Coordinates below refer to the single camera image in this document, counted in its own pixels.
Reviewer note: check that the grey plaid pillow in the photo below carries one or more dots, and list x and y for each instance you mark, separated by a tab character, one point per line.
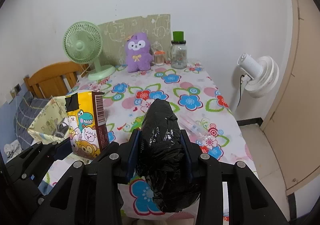
27	111

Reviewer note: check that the black plastic bundle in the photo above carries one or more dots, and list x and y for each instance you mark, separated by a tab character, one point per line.
164	162

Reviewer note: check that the beige door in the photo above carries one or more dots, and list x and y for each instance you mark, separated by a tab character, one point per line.
292	123

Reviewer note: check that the glass jar green lid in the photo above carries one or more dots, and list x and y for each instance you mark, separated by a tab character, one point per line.
178	53

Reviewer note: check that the purple plush toy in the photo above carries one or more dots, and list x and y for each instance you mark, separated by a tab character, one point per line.
138	56

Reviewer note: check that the grey fabric pouch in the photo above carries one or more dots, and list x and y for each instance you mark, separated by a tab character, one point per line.
61	129

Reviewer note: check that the green desk fan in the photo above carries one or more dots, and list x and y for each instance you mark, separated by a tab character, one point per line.
83	44

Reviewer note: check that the crumpled white cloth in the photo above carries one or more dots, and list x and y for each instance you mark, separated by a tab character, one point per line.
13	149

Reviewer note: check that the white standing fan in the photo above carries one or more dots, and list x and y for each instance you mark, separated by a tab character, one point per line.
258	77

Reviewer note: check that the clear plastic bag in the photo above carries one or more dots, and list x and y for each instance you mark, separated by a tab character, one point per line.
194	129

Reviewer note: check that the yellow cartoon snack box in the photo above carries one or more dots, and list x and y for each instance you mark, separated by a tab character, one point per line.
87	123

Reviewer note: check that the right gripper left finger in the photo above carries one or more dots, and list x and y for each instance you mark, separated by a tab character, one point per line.
88	193

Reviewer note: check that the toothpick jar orange lid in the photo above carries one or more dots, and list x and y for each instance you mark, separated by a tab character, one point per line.
159	57

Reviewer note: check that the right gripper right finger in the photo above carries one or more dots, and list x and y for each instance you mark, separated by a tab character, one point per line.
249	202

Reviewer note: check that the yellow patterned storage box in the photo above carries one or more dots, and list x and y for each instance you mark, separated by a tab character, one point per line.
43	127

